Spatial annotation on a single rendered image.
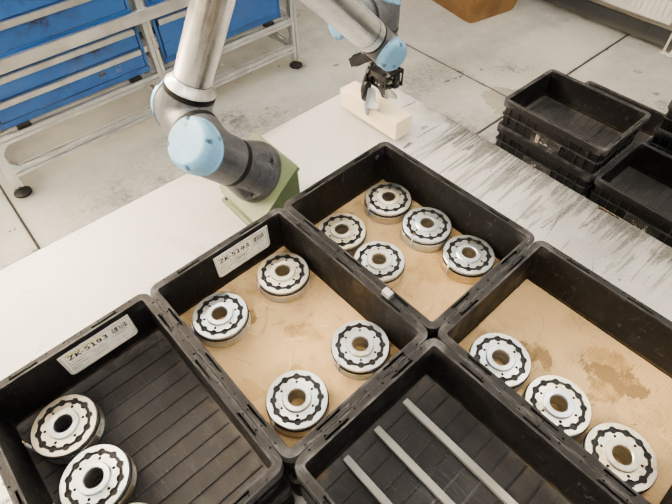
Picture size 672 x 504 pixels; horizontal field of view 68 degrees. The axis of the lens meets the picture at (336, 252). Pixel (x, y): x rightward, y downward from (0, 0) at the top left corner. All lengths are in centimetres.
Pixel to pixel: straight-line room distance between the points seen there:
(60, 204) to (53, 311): 142
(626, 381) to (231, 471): 67
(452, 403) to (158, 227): 85
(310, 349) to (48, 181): 212
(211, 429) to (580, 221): 100
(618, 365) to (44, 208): 239
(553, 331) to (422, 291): 25
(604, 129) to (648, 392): 128
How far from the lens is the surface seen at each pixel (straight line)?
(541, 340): 99
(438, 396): 89
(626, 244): 140
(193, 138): 110
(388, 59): 121
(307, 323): 95
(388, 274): 98
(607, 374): 100
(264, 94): 303
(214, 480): 86
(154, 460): 90
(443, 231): 106
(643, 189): 210
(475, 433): 88
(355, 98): 156
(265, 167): 118
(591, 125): 212
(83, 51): 261
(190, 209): 137
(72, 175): 281
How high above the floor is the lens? 164
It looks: 51 degrees down
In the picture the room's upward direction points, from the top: 2 degrees counter-clockwise
